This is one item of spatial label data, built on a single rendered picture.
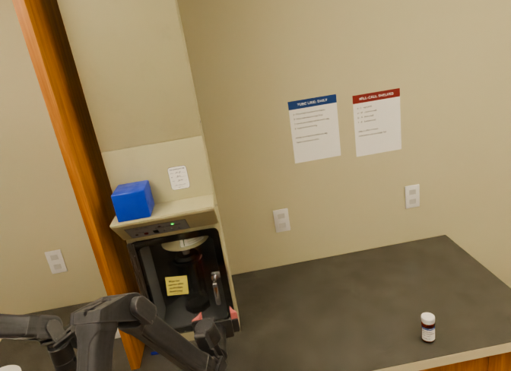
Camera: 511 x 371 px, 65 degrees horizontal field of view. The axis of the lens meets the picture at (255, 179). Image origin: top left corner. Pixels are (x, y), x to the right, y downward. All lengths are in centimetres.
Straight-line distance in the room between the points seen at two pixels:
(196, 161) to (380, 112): 90
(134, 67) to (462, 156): 150
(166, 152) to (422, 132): 117
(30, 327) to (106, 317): 40
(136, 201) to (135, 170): 13
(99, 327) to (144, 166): 63
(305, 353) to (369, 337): 23
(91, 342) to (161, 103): 73
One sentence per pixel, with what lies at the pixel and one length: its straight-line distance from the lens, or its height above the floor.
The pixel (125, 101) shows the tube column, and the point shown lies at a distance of 131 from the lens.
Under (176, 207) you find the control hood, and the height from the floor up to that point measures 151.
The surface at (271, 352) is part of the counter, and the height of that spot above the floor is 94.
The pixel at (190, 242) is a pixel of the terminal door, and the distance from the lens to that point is 142.
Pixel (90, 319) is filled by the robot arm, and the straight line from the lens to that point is 86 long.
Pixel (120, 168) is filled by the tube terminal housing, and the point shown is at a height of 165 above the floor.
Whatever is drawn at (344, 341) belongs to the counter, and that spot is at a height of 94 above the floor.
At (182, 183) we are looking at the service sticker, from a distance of 135.
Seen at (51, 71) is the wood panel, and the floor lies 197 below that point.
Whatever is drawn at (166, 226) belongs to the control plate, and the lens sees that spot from 133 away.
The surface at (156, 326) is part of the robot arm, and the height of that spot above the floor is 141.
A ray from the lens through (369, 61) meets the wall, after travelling 183.
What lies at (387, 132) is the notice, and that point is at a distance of 190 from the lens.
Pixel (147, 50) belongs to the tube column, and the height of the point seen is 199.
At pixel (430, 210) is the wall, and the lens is 213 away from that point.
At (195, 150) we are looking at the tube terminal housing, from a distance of 131.
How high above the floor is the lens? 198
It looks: 19 degrees down
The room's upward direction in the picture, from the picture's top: 9 degrees counter-clockwise
